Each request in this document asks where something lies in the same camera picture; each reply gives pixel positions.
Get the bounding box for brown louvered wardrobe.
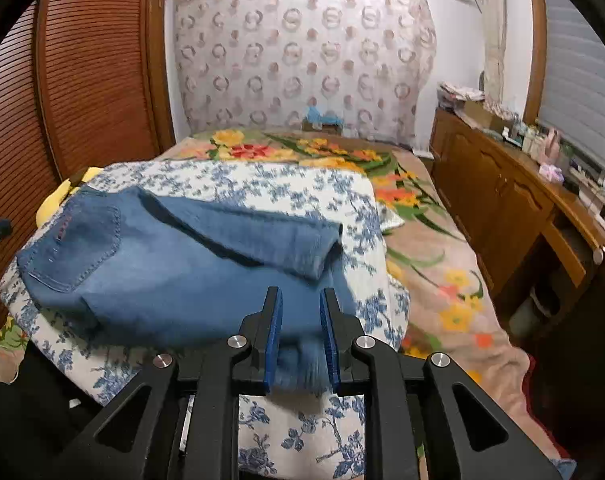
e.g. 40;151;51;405
0;0;176;341

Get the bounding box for patterned lace curtain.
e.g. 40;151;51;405
165;0;438;148

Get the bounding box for grey window shutter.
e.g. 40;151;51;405
537;0;605;188

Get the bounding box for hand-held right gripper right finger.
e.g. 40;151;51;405
319;287;564;480

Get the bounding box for blue denim pants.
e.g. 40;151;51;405
16;183;359;393

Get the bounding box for group of small bottles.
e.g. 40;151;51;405
503;119;566;161

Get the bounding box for pink pouch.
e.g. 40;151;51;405
539;161;566;184

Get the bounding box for stack of papers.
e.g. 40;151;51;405
437;81;486;111

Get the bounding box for blue cloth on box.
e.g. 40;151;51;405
301;106;344;134

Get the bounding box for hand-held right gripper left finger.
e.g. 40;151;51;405
47;286;284;480

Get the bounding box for beige flowered blanket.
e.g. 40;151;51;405
0;129;578;466

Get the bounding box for yellow pillow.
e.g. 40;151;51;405
35;166;104;226

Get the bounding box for wooden cabinet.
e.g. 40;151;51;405
429;107;605;321

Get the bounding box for wrapped wall pipe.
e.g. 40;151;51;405
484;0;507;106

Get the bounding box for white blue floral quilt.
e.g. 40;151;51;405
0;160;413;480

